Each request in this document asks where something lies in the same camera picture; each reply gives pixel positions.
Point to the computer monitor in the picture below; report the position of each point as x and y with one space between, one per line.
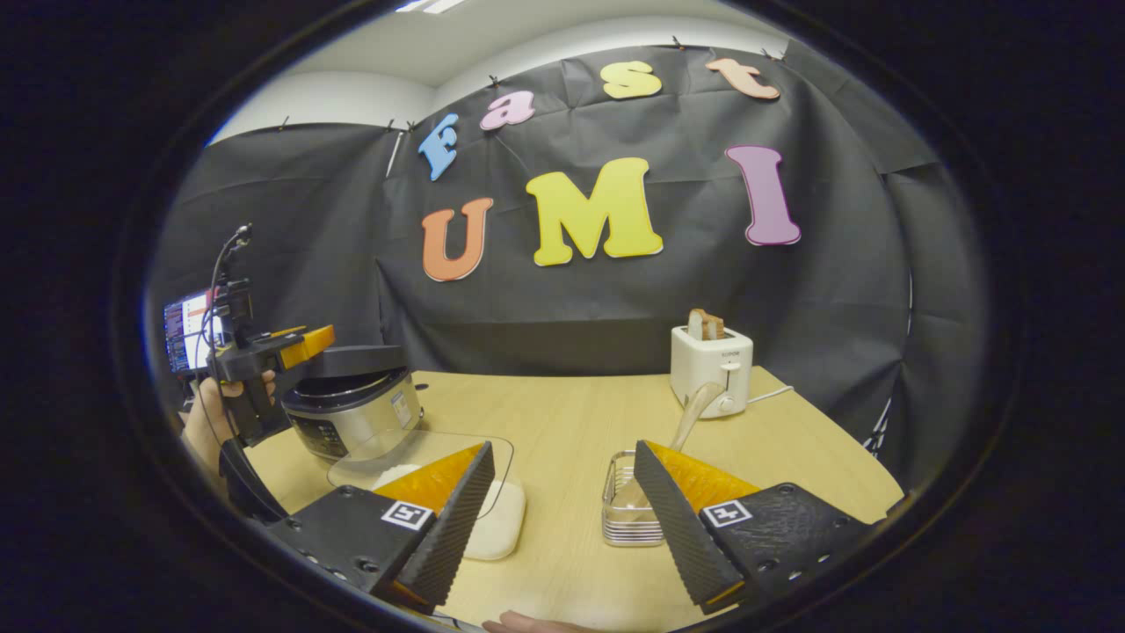
185 334

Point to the black silver rice cooker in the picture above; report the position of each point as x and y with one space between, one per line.
360 413

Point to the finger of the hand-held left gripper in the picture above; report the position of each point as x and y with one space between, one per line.
303 345

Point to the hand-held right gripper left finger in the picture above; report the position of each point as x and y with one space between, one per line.
444 536

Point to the toast bread slice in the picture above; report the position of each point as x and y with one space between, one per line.
706 325

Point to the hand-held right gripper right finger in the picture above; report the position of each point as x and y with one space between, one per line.
681 527

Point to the black backdrop cloth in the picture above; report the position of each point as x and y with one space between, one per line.
527 316

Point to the wooden spoon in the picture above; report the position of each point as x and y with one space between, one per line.
694 413

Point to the clear plastic container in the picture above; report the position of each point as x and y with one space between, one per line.
413 448

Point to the white toaster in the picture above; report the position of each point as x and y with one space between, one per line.
707 369

